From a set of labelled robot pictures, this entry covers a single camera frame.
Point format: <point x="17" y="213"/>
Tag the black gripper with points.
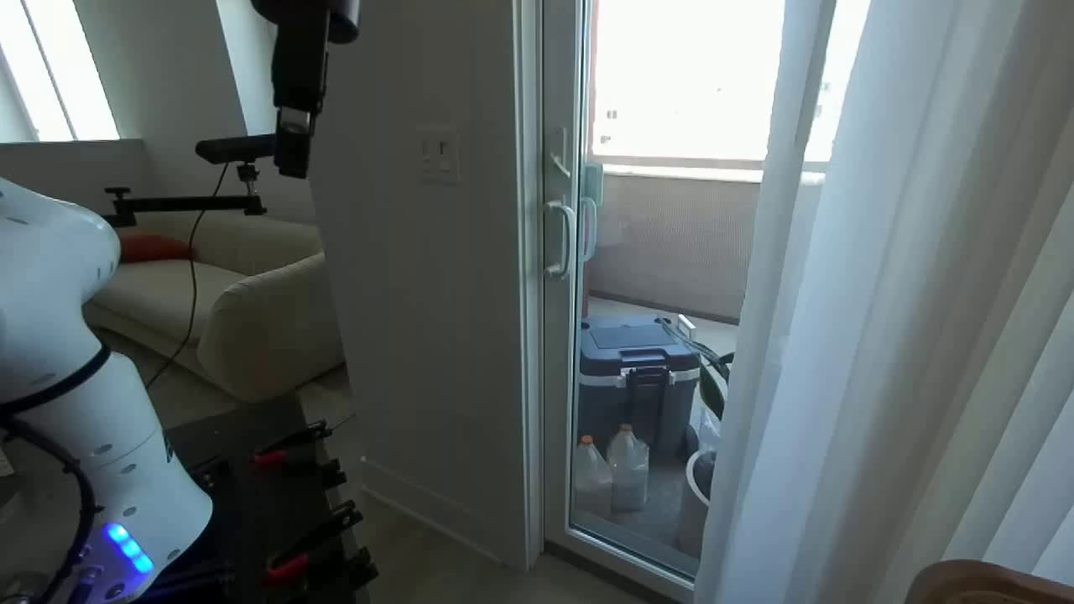
<point x="299" y="56"/>

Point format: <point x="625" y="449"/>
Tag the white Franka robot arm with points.
<point x="79" y="449"/>

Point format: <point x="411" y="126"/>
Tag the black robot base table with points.
<point x="238" y="490"/>

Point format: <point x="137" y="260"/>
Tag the cream sofa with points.
<point x="246" y="313"/>

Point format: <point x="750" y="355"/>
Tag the red cushion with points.
<point x="151" y="246"/>

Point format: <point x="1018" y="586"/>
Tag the glass sliding door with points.
<point x="639" y="224"/>

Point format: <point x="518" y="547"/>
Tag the blue and white cooler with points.
<point x="639" y="364"/>

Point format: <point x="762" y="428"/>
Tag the clear plastic jug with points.
<point x="593" y="479"/>
<point x="629" y="471"/>

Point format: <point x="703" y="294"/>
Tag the dark green pot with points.
<point x="717" y="386"/>

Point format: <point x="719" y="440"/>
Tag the grey bucket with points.
<point x="696" y="504"/>

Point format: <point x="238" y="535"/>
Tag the white sheer curtain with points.
<point x="894" y="313"/>

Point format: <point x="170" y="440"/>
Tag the brown wooden chair back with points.
<point x="985" y="586"/>

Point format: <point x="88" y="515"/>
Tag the black stereo camera bar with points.
<point x="235" y="149"/>

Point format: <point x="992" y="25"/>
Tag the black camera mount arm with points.
<point x="179" y="206"/>

